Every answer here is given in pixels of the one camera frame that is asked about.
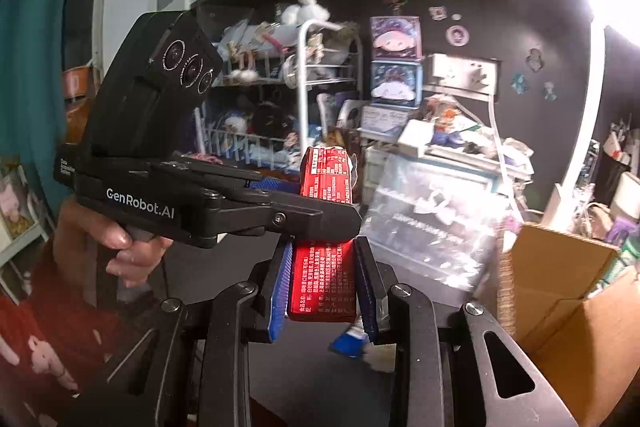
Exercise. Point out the white plush toy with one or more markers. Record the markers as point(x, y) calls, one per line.
point(310, 12)

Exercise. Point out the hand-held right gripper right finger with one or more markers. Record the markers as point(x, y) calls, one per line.
point(367, 302)

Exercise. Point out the white figure wall sticker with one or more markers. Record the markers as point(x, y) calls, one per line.
point(535, 59)

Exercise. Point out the pink character box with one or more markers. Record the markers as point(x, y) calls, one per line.
point(395, 38)

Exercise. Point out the white desk lamp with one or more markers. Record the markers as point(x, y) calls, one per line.
point(590, 107)

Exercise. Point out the teal figure wall sticker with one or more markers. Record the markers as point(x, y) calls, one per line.
point(520, 83)

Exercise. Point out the brown cardboard box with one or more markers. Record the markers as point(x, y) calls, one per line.
point(565, 332)

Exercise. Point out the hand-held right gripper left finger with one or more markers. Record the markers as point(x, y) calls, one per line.
point(281, 294)

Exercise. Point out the orange haired figurine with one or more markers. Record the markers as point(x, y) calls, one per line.
point(442, 112)

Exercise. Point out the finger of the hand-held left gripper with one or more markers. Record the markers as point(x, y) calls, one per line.
point(310, 217)
point(272, 186)

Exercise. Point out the black plush toy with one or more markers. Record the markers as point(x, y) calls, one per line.
point(270, 119)

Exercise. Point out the person's left hand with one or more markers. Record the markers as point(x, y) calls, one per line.
point(120, 243)

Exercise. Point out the blue white packet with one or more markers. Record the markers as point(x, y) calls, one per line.
point(347, 347)

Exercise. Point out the picture frame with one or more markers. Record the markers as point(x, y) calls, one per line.
point(17, 202)

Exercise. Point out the round character wall sticker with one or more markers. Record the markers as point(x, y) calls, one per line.
point(456, 35)

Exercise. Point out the teal curtain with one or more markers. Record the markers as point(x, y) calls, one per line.
point(35, 57)

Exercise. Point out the person's left forearm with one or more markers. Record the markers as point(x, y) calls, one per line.
point(50, 332)

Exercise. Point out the white wall power outlet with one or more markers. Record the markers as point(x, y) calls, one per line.
point(460, 74)

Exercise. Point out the blue figure wall sticker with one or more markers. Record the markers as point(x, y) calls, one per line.
point(549, 90)

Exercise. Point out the clear plastic organiser bag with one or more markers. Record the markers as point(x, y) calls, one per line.
point(430, 217)

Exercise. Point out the blue character box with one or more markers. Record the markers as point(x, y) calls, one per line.
point(395, 84)

